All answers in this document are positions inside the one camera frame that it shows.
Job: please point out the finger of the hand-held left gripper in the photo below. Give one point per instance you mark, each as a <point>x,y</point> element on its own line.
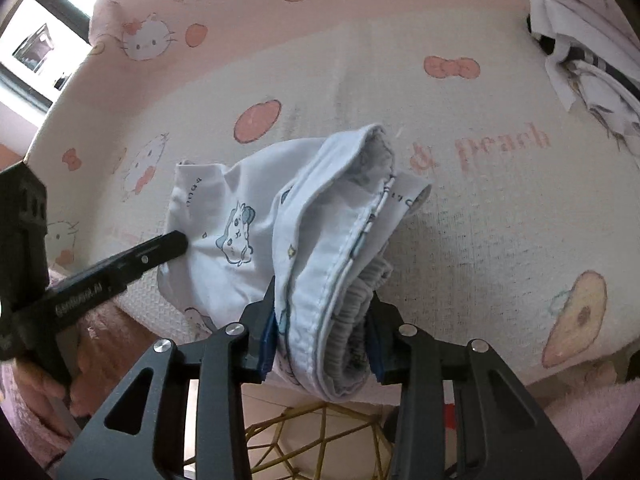
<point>150,255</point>

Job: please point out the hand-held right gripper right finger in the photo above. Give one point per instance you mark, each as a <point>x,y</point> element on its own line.
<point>376,365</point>

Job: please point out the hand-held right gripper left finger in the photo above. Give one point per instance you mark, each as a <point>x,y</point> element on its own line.
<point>267,345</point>

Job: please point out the white cartoon print pants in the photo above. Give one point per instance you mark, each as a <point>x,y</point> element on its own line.
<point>225,200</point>

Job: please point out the person's left hand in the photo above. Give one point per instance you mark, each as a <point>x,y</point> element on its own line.
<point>35,375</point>

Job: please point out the person's left leg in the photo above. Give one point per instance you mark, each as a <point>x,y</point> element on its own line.
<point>125,325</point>

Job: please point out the person's leg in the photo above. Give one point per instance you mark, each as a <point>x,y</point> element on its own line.
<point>600,410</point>
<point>125,325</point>

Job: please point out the pink cat print blanket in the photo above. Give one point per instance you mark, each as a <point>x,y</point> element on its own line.
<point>475,210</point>

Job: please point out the small grey container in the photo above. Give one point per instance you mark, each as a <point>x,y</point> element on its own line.
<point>35,47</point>

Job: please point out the person's right leg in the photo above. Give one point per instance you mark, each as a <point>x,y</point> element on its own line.
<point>600,410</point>

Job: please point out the dark striped folded garment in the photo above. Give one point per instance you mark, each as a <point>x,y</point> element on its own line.
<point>615,72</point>

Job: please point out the dark window frame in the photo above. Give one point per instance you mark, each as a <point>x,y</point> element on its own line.
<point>65,15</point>

